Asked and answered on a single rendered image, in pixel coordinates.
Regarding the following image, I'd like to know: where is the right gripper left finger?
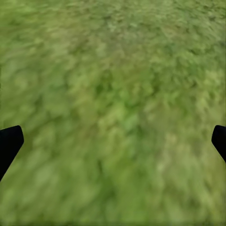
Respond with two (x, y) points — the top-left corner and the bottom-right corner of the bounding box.
(0, 125), (24, 181)

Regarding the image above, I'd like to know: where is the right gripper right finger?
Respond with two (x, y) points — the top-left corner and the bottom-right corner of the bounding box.
(211, 125), (226, 162)

